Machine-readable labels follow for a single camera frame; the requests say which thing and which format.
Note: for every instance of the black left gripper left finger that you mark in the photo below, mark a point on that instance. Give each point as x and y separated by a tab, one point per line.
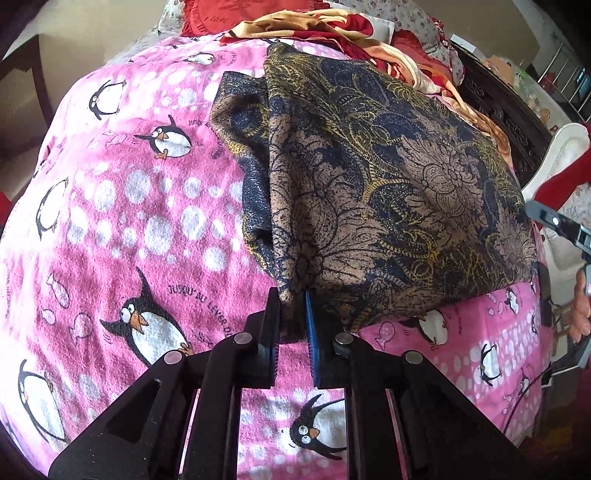
180	418

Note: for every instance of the red heart shaped cushion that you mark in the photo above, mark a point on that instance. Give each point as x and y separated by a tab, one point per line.
206	17

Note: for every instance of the person's right hand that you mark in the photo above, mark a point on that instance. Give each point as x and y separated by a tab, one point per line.
580	318

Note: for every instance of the dark carved wooden headboard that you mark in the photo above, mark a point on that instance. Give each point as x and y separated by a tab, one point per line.
529	138

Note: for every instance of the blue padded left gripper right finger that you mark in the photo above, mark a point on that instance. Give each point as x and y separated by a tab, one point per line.
404	418

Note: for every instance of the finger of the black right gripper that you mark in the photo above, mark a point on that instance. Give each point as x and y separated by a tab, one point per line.
575	233

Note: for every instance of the dark floral patterned garment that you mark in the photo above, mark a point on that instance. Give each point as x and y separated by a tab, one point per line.
375	198

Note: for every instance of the red gold satin quilt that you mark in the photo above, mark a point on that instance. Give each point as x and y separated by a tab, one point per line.
402	57

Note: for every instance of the pink penguin blanket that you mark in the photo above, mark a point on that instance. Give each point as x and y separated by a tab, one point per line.
128	244

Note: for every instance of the floral white pillow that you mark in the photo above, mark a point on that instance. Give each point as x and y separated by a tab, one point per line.
407	15

